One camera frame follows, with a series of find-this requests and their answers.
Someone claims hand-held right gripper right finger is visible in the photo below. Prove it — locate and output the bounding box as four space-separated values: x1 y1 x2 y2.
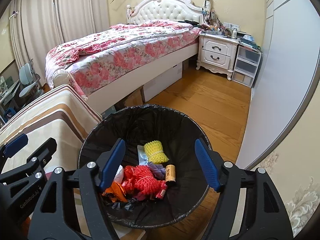
194 138 293 240

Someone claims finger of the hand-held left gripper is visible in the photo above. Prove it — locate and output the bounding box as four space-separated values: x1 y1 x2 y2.
0 137 57 180
0 134 28 170

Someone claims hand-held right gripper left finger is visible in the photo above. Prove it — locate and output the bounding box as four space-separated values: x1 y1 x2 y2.
29 138 126 240

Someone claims small orange-red foam net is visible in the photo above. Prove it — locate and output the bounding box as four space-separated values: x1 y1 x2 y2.
124 165 137 188

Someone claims orange plastic bag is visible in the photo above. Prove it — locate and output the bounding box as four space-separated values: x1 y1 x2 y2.
101 181 128 203

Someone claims white paper packet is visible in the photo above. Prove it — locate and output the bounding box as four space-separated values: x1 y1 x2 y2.
137 145 152 167

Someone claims orange-red foam fruit net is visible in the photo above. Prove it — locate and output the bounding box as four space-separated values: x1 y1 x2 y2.
134 166 163 195

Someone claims yellow bottle with black cap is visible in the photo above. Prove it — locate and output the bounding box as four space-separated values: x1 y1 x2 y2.
165 164 177 183

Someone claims pale blue wrapper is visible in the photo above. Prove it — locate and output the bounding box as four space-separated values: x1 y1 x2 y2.
147 161 164 179

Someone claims yellow foam fruit net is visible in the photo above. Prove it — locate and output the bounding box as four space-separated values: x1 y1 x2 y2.
144 141 169 165

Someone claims black lined trash bin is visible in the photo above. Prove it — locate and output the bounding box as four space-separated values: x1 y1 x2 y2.
78 104 213 228

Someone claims small red bottle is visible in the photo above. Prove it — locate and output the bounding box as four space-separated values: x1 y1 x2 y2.
155 180 167 200

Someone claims striped tablecloth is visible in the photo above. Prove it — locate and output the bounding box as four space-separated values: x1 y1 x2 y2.
0 84 103 178

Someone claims grey study desk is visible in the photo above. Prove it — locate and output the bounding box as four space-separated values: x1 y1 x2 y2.
0 76 22 120

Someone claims blue-grey desk chair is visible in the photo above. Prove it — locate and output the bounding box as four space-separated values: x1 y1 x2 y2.
19 64 44 98

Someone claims white storage box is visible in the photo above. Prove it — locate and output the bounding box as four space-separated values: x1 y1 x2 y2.
143 62 183 103

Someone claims clear plastic drawer unit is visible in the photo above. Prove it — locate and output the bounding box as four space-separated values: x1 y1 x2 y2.
231 44 262 88

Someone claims white wardrobe door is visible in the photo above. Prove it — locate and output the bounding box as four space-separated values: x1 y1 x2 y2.
235 0 320 172

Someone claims beige curtain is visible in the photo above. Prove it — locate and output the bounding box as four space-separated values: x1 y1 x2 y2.
10 0 59 83
54 0 112 43

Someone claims white nightstand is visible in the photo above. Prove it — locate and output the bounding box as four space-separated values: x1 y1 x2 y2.
196 32 239 81

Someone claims pink floral quilt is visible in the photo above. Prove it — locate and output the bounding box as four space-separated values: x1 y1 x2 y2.
46 19 203 99

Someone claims pile of household items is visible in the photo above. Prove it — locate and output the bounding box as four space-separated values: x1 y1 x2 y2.
237 32 262 50

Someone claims cluster of small toiletries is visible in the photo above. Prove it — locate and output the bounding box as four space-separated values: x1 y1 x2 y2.
200 21 232 37

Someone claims dark garment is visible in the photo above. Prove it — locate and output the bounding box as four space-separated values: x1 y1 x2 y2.
184 19 202 28

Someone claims white bed with tufted headboard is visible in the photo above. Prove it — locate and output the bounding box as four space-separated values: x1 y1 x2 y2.
45 0 213 114

